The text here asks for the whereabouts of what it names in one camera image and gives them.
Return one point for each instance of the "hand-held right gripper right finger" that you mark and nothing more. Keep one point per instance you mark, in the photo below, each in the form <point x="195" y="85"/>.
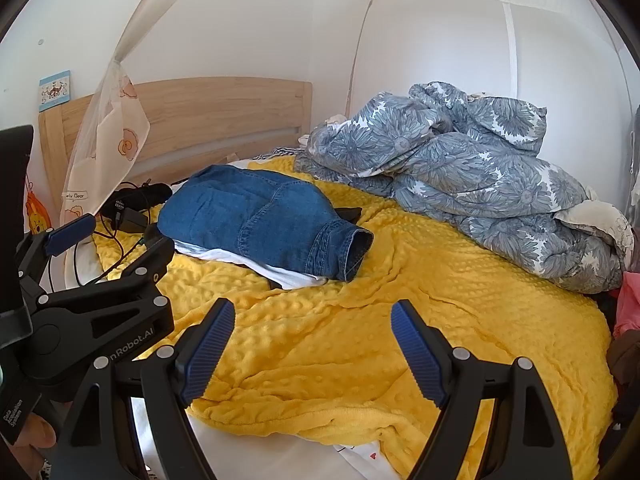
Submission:
<point x="420" y="355"/>

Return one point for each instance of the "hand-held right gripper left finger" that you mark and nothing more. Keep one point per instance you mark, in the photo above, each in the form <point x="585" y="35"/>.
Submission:
<point x="210" y="355"/>

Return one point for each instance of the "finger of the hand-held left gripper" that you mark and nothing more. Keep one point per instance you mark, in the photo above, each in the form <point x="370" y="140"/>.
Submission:
<point x="70" y="232"/>
<point x="145" y="270"/>

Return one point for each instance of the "blue denim shirt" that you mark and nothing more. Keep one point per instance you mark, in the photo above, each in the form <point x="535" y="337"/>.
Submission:
<point x="250" y="210"/>

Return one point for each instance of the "person's left hand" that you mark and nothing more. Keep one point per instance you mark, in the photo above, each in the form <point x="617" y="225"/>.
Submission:
<point x="35" y="432"/>

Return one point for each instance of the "black power adapter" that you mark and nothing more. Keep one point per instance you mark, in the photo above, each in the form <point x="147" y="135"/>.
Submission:
<point x="132" y="219"/>

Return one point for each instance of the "long black case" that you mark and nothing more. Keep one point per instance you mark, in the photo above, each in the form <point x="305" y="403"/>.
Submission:
<point x="142" y="196"/>

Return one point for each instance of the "yellow dotted blanket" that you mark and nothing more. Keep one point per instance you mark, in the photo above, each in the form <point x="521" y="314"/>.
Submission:
<point x="350" y="310"/>

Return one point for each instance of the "white bed sheet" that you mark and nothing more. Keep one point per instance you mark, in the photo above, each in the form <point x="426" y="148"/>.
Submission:
<point x="165" y="440"/>

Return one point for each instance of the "cartoon printed net curtain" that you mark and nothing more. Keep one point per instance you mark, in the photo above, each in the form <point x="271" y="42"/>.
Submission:
<point x="110" y="135"/>

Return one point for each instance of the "white garment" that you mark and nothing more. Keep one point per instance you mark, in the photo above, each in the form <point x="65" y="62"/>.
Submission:
<point x="280" y="272"/>

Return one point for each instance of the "wooden headboard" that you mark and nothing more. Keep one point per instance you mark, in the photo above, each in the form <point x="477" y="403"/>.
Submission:
<point x="200" y="115"/>

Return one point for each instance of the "black white striped cloth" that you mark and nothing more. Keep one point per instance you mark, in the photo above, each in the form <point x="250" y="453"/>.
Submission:
<point x="280" y="151"/>

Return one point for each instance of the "grey floral duvet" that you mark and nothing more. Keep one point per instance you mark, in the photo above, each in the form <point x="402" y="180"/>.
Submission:
<point x="475" y="170"/>

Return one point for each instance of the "brown garment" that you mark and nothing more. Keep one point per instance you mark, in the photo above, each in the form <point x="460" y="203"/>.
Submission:
<point x="622" y="355"/>

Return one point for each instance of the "pink garment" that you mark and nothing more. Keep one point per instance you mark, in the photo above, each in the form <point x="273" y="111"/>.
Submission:
<point x="630" y="300"/>

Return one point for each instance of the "cream floral cloth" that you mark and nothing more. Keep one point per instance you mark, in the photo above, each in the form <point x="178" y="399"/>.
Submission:
<point x="600" y="220"/>

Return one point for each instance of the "white mosquito net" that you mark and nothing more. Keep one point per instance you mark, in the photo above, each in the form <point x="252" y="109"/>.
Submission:
<point x="425" y="35"/>

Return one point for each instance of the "orange lion wall decoration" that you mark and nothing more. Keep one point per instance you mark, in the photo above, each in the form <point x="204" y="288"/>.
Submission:
<point x="37" y="215"/>

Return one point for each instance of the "blue wall picture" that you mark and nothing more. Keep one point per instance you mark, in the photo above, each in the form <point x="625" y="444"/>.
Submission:
<point x="55" y="90"/>

